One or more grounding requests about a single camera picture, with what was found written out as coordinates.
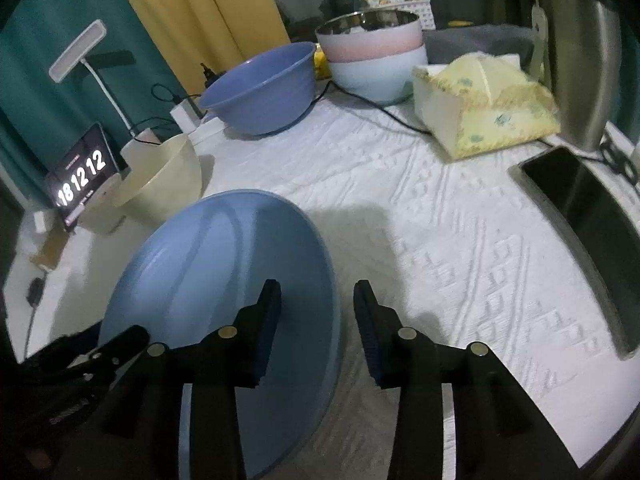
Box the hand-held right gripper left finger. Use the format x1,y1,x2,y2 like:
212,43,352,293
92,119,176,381
60,277,283,480

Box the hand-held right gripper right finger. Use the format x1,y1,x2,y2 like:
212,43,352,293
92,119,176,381
352,280,583,480

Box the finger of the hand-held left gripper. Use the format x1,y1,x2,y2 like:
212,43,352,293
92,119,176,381
75,326,150,376

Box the blue plastic plate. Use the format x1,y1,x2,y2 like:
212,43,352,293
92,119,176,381
99,189,343,480

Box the cardboard box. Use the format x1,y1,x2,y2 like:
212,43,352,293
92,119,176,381
30,232,66,271

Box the cream bowl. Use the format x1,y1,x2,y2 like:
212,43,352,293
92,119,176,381
114,132,202,223

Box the clock display tablet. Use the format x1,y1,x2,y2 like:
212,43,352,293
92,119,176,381
45,122,121,233

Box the white charger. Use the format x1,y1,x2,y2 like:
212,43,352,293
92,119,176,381
170,99,203,133

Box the large blue bowl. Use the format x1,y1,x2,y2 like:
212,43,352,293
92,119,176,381
199,41,318,136

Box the dark glossy tablet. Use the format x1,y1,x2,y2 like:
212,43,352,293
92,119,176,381
507,145,640,361

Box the yellow tissue pack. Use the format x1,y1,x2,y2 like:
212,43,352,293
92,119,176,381
412,51,560,160

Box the black power adapter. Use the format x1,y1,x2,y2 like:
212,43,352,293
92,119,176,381
199,62,222,92

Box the pale blue bowl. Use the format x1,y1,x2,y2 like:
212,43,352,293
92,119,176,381
327,44,430,106

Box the yellow plastic item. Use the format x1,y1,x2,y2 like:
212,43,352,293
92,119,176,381
314,45,332,81

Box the white desk lamp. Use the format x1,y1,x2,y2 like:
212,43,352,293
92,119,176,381
49,20,161,161

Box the pale pink bowl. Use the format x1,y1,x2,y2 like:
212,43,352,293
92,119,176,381
315,10,423,63

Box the gray cloth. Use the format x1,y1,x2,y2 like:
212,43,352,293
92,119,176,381
422,22,538,66

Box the yellow curtain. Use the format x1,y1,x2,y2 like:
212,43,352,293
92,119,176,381
107,0,291,96

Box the white basket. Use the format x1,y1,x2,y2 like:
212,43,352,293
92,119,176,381
400,0,433,31

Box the teal curtain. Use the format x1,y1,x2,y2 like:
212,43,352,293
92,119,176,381
0,0,173,201

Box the steel thermos flask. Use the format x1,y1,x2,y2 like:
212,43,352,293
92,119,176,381
530,0,623,153

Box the black power cable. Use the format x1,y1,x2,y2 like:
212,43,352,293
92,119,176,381
317,80,437,137

